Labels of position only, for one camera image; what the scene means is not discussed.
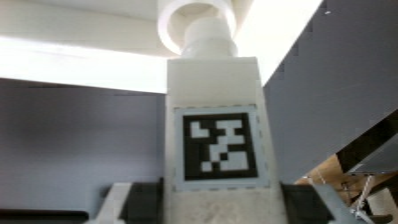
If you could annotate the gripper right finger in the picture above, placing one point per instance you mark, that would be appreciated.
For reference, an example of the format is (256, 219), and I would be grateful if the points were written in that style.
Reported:
(315, 206)

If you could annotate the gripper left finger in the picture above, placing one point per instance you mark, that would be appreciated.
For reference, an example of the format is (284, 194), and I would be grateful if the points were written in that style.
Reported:
(132, 205)

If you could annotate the white square tabletop tray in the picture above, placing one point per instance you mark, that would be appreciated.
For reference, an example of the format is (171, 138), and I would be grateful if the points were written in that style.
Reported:
(96, 42)

